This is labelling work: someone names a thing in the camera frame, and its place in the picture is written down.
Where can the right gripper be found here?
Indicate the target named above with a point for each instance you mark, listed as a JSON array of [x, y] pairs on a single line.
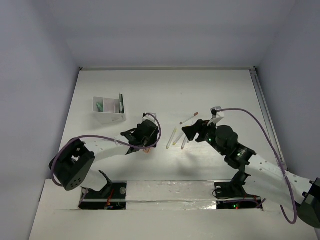
[[200, 126]]

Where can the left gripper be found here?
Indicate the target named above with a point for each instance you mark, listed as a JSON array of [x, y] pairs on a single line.
[[136, 136]]

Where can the yellow marker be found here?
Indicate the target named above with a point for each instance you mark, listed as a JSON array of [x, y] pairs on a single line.
[[178, 138]]

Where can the pink white marker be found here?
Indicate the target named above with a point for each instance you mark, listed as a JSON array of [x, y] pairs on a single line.
[[185, 140]]

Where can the orange correction tape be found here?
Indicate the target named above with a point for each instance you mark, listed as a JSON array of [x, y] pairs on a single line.
[[147, 150]]

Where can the brown white marker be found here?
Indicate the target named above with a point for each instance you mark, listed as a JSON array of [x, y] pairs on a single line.
[[189, 118]]

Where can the yellow-green highlighter pen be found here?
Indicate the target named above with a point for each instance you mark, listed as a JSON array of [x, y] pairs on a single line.
[[171, 138]]

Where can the green ink pen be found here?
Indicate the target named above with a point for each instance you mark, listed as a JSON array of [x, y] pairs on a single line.
[[121, 104]]

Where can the green correction tape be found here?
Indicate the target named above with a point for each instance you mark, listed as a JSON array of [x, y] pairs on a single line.
[[100, 107]]

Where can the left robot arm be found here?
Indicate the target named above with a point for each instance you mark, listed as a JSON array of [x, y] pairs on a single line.
[[71, 167]]

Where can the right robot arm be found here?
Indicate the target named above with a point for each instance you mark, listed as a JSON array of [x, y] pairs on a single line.
[[257, 176]]

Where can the white divided container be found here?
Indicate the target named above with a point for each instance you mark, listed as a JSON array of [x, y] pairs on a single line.
[[111, 110]]

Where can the white foam front board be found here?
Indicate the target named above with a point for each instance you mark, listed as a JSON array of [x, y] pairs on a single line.
[[58, 218]]

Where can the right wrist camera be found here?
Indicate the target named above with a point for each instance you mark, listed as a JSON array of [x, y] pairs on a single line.
[[217, 115]]

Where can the aluminium side rail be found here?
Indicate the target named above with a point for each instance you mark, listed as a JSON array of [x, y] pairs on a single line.
[[270, 129]]

